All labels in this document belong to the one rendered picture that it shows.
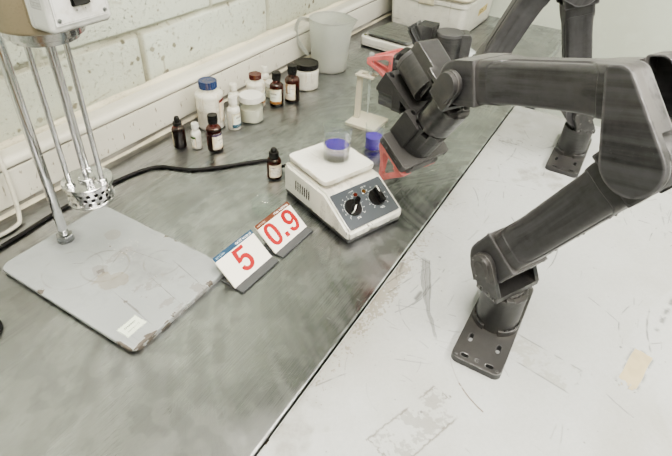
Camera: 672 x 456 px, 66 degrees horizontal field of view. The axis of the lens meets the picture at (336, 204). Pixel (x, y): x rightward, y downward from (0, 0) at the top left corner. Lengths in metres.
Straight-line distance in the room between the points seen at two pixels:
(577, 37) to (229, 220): 0.77
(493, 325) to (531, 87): 0.35
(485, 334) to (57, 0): 0.67
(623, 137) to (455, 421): 0.39
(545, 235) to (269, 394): 0.40
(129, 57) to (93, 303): 0.57
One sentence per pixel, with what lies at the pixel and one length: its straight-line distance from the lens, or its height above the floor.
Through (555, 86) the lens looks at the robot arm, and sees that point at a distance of 0.61.
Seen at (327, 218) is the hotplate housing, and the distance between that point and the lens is 0.92.
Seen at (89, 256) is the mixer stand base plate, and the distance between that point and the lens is 0.93.
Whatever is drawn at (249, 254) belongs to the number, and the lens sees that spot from 0.85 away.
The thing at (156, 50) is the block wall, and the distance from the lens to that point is 1.25.
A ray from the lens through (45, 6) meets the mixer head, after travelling 0.63.
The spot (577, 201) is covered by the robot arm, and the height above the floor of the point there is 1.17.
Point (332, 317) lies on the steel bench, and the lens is 0.79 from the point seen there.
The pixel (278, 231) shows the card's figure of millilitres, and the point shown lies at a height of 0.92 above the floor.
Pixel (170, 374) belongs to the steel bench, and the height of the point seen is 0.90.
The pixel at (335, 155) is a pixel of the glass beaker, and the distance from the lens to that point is 0.94.
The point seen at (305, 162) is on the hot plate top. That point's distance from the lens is 0.96.
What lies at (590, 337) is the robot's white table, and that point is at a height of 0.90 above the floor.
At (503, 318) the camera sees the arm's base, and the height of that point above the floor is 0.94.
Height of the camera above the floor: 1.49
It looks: 36 degrees down
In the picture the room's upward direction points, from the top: 3 degrees clockwise
